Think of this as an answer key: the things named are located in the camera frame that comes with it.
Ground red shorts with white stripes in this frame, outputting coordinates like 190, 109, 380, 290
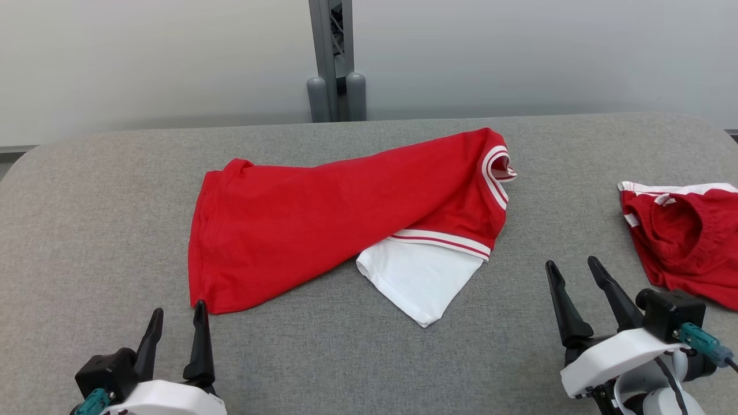
618, 182, 738, 312

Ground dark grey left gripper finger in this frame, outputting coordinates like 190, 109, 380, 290
183, 300, 216, 387
134, 308, 164, 381

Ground teal left camera connector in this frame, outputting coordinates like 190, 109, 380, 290
74, 388, 113, 415

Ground teal camera connector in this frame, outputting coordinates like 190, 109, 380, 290
74, 388, 113, 415
679, 323, 733, 368

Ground grey cylinder pad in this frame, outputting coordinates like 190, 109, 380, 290
346, 72, 367, 122
307, 77, 330, 123

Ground teal right camera connector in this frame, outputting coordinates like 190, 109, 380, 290
679, 323, 733, 368

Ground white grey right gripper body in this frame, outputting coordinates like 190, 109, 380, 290
560, 327, 718, 415

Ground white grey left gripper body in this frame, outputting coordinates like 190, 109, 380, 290
101, 378, 227, 415

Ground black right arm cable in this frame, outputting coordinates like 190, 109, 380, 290
654, 356, 691, 415

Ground red shirt with white sleeves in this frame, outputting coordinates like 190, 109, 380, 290
188, 127, 518, 328

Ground grey metal post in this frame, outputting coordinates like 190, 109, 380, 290
308, 0, 354, 123

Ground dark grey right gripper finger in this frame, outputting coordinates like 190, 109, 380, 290
588, 256, 645, 332
545, 261, 594, 348

